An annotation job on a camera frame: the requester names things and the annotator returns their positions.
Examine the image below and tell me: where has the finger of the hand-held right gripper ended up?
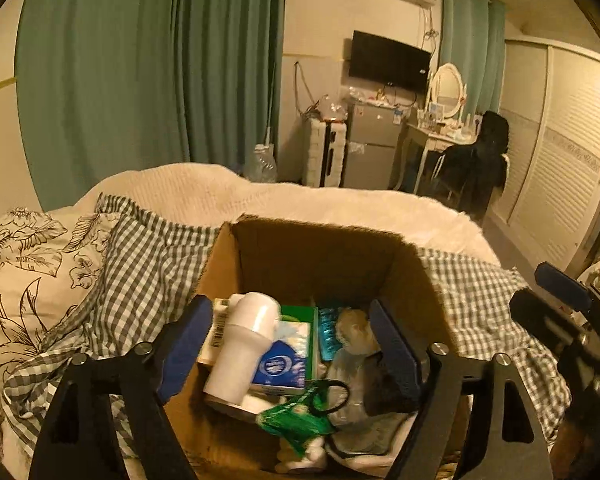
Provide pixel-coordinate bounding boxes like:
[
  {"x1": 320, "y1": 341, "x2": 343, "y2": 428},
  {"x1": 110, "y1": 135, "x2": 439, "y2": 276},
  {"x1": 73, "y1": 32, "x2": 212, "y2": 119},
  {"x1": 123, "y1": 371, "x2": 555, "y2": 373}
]
[
  {"x1": 509, "y1": 287, "x2": 581, "y2": 346},
  {"x1": 534, "y1": 261, "x2": 596, "y2": 313}
]

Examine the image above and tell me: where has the black backpack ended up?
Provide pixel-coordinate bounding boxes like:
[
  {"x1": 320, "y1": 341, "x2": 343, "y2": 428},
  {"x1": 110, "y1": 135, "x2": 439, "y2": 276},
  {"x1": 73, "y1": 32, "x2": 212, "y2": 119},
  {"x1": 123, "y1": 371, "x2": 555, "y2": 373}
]
[{"x1": 480, "y1": 111, "x2": 512, "y2": 153}]

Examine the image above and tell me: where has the blue blister pack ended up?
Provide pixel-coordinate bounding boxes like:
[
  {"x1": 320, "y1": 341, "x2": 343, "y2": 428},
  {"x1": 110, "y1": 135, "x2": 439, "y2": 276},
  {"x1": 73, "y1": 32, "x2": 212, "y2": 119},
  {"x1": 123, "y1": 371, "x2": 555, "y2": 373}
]
[{"x1": 317, "y1": 305, "x2": 343, "y2": 361}]

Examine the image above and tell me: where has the clear crumpled plastic bag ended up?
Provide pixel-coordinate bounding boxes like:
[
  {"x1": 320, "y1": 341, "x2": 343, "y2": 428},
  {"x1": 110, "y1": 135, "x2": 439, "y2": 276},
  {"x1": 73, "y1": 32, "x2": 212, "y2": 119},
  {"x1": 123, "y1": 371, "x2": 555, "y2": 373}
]
[{"x1": 325, "y1": 307, "x2": 421, "y2": 456}]

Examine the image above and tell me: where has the narrow green curtain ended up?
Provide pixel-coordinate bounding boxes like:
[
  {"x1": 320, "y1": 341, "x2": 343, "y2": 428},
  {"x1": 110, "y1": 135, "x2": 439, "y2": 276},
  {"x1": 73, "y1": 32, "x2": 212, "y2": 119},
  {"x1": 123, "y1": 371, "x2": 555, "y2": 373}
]
[{"x1": 439, "y1": 0, "x2": 507, "y2": 116}]

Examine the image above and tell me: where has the white and red small box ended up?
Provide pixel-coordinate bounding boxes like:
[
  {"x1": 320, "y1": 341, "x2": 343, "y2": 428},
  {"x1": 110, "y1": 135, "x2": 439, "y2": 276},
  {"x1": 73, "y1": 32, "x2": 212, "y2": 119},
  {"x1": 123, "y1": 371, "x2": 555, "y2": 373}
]
[{"x1": 200, "y1": 297, "x2": 231, "y2": 368}]

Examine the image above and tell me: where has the grey small fridge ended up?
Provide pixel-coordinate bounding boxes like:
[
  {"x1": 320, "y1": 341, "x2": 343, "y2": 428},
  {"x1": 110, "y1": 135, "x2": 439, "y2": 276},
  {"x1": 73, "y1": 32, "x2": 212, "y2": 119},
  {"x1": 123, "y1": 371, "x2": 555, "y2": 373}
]
[{"x1": 342, "y1": 100, "x2": 406, "y2": 191}]

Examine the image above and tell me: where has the white tape roll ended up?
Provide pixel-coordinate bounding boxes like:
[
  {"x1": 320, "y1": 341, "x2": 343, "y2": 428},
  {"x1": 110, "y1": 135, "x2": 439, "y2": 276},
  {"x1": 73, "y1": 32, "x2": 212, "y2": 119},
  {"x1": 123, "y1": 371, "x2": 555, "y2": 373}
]
[{"x1": 205, "y1": 392, "x2": 286, "y2": 416}]

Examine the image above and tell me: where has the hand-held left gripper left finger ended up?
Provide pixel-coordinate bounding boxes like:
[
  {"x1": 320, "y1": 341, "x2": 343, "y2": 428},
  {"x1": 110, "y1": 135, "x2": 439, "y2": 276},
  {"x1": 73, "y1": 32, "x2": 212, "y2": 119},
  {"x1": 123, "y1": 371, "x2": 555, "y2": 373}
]
[{"x1": 27, "y1": 294, "x2": 215, "y2": 480}]

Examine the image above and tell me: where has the blue and white packet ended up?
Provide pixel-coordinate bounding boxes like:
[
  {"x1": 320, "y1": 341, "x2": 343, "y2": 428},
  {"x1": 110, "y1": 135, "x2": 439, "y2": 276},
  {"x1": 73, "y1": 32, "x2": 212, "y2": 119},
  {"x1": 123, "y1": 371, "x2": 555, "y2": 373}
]
[{"x1": 250, "y1": 322, "x2": 316, "y2": 396}]

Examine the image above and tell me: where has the cardboard box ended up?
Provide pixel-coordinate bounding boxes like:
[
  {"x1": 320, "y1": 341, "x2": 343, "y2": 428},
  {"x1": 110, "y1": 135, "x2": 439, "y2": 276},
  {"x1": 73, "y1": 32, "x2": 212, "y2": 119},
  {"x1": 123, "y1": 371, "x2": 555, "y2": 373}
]
[{"x1": 162, "y1": 214, "x2": 473, "y2": 480}]

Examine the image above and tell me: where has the white dressing table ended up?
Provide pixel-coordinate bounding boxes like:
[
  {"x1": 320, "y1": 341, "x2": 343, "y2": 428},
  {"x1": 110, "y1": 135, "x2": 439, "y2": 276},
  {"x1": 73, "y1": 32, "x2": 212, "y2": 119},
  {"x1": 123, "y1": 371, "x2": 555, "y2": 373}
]
[{"x1": 397, "y1": 120, "x2": 481, "y2": 196}]

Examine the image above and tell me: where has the black wall cable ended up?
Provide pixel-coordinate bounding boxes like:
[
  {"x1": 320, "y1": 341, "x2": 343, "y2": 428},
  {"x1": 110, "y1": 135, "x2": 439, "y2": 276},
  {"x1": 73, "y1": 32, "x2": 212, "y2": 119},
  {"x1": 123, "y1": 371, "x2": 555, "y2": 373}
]
[{"x1": 293, "y1": 60, "x2": 326, "y2": 118}]

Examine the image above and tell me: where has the floral pillow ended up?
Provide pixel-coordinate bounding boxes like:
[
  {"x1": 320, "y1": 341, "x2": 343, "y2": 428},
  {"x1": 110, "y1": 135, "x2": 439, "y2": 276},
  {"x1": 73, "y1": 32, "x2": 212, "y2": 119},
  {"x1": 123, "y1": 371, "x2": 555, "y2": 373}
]
[{"x1": 0, "y1": 207, "x2": 123, "y2": 461}]

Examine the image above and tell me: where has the white sliding wardrobe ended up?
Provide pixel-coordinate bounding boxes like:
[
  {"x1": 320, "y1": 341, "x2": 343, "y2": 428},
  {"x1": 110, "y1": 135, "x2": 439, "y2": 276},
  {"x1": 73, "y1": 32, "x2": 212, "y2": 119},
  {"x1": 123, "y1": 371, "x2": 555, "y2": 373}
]
[{"x1": 497, "y1": 37, "x2": 600, "y2": 281}]

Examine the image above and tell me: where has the oval vanity mirror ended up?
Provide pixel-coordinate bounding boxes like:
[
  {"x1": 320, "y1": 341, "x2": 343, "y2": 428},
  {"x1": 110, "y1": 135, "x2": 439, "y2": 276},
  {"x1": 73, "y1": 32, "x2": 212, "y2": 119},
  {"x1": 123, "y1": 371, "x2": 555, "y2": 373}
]
[{"x1": 428, "y1": 62, "x2": 467, "y2": 121}]

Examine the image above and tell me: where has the white ceramic figurine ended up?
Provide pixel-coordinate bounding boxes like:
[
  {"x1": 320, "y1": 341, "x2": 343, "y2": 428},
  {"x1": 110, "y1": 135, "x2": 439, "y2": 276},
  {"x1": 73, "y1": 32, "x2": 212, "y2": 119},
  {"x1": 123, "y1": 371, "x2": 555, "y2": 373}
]
[{"x1": 275, "y1": 440, "x2": 331, "y2": 473}]

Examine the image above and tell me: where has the clear water jug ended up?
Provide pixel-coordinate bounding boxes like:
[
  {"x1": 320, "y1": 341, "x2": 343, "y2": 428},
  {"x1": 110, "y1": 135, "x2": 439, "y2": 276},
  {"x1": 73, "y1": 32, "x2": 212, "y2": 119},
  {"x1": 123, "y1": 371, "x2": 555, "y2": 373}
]
[{"x1": 245, "y1": 143, "x2": 278, "y2": 183}]

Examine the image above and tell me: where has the wide green curtain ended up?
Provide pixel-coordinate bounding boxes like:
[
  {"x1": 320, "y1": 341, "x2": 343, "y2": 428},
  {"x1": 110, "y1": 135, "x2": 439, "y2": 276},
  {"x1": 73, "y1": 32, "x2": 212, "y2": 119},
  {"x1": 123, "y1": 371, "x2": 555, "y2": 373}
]
[{"x1": 17, "y1": 0, "x2": 288, "y2": 211}]

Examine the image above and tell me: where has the black jacket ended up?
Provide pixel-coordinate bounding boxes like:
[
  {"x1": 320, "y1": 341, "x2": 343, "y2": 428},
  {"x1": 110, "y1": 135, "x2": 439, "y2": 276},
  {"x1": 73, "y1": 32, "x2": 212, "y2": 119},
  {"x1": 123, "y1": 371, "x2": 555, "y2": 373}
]
[{"x1": 437, "y1": 142, "x2": 508, "y2": 221}]

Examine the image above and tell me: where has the black television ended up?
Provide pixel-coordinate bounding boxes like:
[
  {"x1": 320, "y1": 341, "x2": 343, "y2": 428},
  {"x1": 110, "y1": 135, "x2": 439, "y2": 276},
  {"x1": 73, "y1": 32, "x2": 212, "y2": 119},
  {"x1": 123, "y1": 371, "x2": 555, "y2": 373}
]
[{"x1": 349, "y1": 30, "x2": 432, "y2": 96}]

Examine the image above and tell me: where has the green plastic packet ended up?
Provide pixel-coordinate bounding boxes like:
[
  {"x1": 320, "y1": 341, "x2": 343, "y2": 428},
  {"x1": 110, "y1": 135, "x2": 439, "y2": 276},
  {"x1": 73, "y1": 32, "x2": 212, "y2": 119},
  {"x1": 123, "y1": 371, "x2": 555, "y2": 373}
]
[{"x1": 257, "y1": 380, "x2": 338, "y2": 453}]

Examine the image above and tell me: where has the white plastic bottle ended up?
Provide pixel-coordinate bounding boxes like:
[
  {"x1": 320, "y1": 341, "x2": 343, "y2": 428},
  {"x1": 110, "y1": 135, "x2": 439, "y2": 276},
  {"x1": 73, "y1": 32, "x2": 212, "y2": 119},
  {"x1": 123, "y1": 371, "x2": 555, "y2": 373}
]
[{"x1": 202, "y1": 292, "x2": 282, "y2": 407}]

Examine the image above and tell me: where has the checked blanket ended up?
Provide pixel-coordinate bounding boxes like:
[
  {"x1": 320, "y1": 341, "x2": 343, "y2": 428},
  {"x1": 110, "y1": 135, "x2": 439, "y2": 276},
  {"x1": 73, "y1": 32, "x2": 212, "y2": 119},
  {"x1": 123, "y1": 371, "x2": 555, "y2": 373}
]
[{"x1": 2, "y1": 192, "x2": 573, "y2": 480}]

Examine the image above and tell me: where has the white towel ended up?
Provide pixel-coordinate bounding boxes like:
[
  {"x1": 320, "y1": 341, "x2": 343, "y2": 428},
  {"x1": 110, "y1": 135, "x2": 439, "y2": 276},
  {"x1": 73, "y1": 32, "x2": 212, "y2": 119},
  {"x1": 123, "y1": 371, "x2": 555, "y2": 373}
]
[{"x1": 577, "y1": 255, "x2": 600, "y2": 291}]

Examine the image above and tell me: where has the green medicine box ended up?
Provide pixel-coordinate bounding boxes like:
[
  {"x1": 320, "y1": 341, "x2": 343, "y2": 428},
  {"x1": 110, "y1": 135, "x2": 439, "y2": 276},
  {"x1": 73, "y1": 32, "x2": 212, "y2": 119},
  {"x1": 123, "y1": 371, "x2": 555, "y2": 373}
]
[{"x1": 280, "y1": 304, "x2": 321, "y2": 396}]

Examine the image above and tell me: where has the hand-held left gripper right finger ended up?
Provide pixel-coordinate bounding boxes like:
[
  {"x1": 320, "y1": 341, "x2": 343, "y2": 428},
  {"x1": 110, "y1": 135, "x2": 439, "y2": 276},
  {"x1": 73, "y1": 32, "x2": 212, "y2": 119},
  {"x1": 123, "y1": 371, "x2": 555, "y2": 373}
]
[{"x1": 367, "y1": 299, "x2": 553, "y2": 480}]

